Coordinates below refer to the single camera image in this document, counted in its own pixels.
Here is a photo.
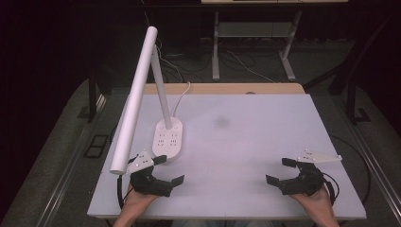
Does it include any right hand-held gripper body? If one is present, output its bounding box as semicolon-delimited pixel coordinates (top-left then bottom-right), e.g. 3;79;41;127
278;150;343;198

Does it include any white desk lamp with socket base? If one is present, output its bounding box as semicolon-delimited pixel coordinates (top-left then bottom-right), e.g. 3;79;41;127
109;26;183;176

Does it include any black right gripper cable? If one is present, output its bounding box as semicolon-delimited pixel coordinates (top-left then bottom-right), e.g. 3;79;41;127
321;171;340;206

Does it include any black rectangular floor frame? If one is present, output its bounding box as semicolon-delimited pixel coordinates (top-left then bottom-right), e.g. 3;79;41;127
82;133;111;159

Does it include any black metal stand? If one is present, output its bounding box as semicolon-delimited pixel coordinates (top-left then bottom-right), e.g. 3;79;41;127
303;12;373;125

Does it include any grey metal desk frame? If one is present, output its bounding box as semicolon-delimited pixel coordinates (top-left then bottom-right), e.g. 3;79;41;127
211;10;303;82

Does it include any person's right hand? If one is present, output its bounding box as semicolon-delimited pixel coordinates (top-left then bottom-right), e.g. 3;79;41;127
289;185;334;211

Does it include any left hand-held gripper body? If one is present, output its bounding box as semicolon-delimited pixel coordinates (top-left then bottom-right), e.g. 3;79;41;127
126;150;174;198

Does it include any white floor cable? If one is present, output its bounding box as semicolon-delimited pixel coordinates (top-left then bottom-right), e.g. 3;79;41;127
226;50;276;84

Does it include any white lamp power cable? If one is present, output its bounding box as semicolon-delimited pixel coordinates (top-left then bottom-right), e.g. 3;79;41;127
170;80;192;119

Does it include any tangle of black floor cables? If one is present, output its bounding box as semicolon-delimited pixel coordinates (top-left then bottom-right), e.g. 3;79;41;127
156;37;216;83

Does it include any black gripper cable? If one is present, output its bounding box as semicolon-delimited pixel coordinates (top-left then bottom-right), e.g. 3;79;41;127
321;171;340;206
116;174;133;210

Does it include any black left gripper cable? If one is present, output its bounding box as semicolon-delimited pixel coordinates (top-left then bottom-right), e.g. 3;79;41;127
116;174;133;210

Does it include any long black floor cable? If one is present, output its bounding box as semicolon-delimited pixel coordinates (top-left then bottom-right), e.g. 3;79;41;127
328;134;373;206

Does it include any person's left hand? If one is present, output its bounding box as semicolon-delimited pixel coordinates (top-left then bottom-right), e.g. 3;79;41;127
124;183;159;211

